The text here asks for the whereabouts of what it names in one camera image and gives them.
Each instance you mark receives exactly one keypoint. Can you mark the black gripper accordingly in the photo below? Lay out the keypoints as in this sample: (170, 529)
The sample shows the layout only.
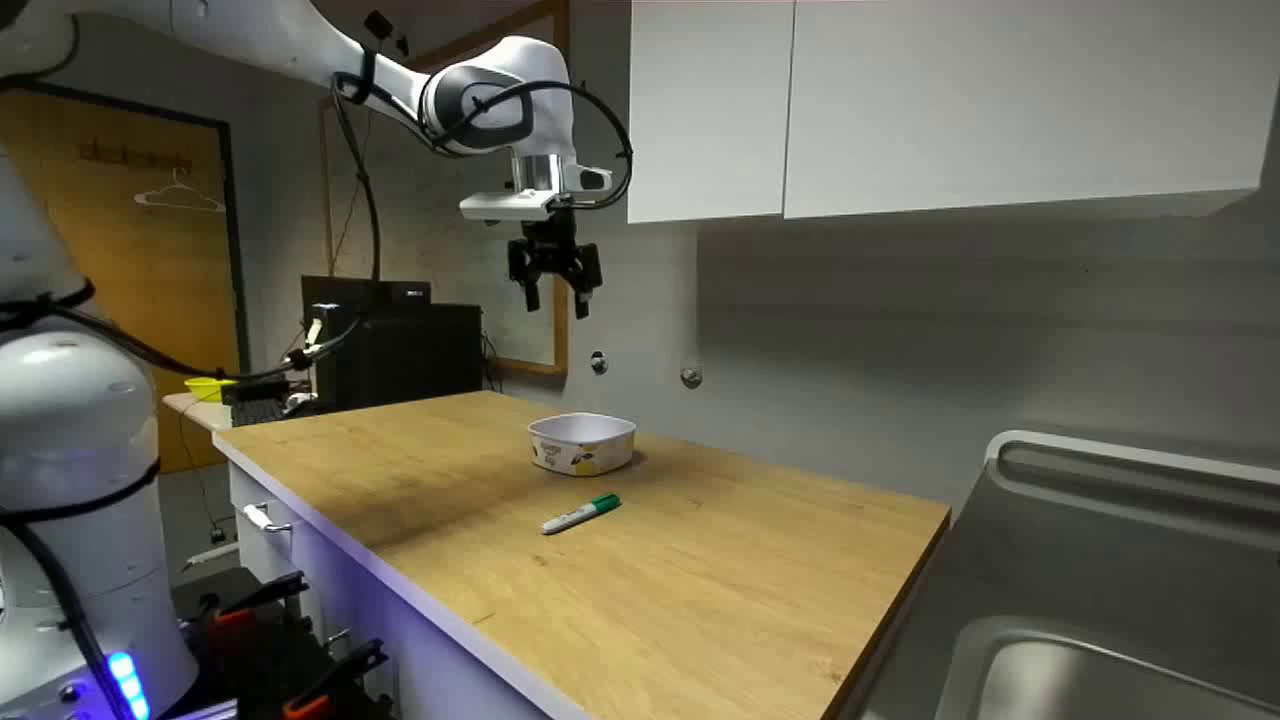
(553, 253)

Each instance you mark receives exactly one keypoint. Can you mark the green capped white marker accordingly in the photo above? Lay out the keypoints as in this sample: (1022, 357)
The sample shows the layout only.
(579, 515)

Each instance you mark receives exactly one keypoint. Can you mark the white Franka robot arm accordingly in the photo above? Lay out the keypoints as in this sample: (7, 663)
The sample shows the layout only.
(515, 68)

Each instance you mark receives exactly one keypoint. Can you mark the white patterned bowl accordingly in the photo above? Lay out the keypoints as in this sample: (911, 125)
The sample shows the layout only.
(583, 441)

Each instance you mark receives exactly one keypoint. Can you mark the black box appliance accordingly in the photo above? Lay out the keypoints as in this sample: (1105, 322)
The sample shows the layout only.
(403, 355)

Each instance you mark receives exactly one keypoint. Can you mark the narrow white cabinet door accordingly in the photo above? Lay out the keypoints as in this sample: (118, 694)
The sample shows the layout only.
(706, 106)

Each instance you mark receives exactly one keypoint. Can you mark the yellow plastic object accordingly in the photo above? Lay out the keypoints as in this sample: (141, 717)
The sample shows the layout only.
(207, 388)

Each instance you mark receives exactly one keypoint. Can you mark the white counter cabinet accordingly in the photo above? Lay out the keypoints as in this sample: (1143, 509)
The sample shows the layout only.
(403, 642)

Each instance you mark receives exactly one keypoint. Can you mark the brown wooden door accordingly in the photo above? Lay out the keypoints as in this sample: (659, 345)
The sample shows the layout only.
(122, 282)

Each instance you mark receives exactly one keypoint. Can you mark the red and black clamp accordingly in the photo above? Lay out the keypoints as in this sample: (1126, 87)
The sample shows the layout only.
(245, 609)
(331, 682)

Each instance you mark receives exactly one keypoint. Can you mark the wide white cabinet door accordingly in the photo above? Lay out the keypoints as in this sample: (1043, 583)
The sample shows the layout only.
(1025, 101)

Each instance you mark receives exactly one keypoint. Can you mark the stainless steel sink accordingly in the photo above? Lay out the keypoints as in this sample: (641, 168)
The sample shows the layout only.
(1105, 587)

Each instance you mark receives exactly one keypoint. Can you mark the small dark wall knob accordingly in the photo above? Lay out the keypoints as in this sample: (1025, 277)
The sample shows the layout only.
(598, 360)

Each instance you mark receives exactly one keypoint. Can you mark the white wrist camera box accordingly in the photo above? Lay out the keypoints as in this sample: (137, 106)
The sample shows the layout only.
(507, 204)

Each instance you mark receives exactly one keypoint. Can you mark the round grey wall knob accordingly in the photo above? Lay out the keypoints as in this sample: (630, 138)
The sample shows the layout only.
(691, 372)

